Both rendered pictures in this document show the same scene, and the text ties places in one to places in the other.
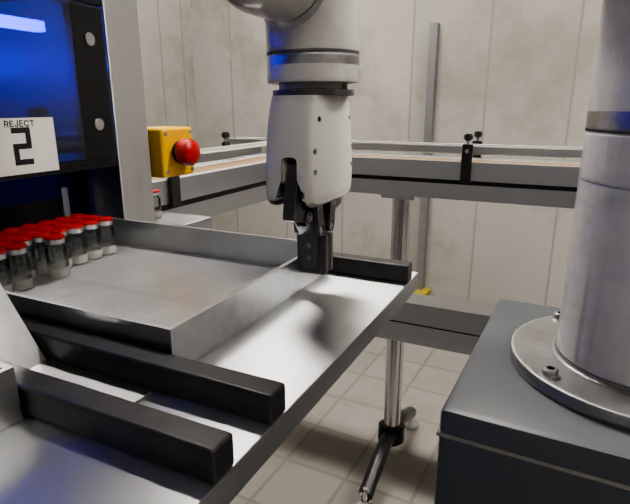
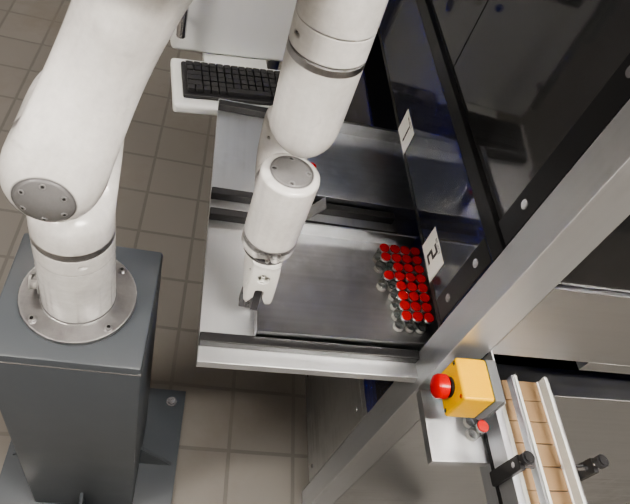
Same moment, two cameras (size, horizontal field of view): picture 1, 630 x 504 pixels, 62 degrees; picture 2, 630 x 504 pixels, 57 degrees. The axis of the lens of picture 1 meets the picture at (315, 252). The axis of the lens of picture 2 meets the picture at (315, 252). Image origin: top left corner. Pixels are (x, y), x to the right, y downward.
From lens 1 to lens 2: 1.25 m
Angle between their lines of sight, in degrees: 103
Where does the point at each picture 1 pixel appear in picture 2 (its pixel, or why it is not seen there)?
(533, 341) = (125, 298)
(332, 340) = (213, 263)
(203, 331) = not seen: hidden behind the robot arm
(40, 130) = (438, 259)
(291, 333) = (232, 264)
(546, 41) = not seen: outside the picture
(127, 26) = (492, 289)
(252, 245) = (308, 336)
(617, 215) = not seen: hidden behind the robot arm
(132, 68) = (476, 309)
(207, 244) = (342, 340)
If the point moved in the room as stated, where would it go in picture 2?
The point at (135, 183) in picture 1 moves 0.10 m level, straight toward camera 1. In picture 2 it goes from (434, 348) to (391, 310)
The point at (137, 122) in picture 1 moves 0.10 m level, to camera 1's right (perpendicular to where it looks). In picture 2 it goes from (456, 332) to (409, 352)
